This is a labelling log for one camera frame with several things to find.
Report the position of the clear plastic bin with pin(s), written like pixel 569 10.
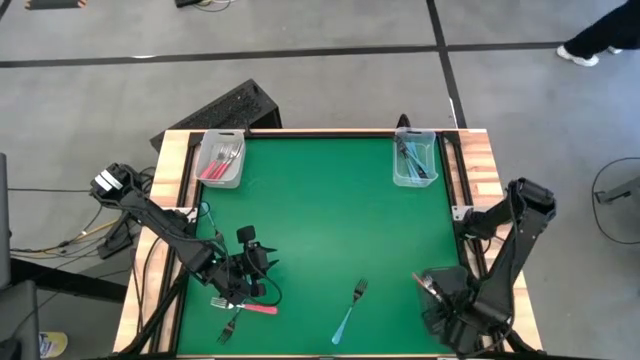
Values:
pixel 400 176

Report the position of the black bar orange ends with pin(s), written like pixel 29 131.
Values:
pixel 55 4

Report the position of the grey stand leg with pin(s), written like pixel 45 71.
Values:
pixel 625 192

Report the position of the grey metal corner bracket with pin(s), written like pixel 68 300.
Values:
pixel 460 214

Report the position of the black aluminium frame rail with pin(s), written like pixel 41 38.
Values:
pixel 462 165
pixel 190 150

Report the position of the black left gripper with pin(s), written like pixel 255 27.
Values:
pixel 245 272

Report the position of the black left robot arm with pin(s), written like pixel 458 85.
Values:
pixel 150 220

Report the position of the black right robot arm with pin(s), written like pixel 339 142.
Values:
pixel 515 260

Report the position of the person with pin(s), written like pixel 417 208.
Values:
pixel 610 30

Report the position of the black diagonal frame strut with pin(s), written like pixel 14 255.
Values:
pixel 155 312

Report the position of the black floor stand foot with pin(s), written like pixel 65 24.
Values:
pixel 115 245

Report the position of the black floor device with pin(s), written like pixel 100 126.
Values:
pixel 187 2

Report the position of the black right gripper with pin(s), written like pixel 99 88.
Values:
pixel 475 325

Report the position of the yellow blue bag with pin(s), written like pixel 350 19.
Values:
pixel 52 345

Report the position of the dark grey panel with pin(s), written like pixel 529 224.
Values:
pixel 5 220

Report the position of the dark tinted plastic bin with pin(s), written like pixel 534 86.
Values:
pixel 450 275

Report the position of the small black mount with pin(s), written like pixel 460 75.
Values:
pixel 404 121

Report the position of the black perforated computer case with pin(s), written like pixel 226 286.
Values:
pixel 230 107

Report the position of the white opaque plastic bin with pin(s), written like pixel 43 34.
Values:
pixel 239 172

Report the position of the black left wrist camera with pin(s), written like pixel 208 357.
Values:
pixel 245 234

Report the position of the green table mat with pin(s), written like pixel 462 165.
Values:
pixel 325 210

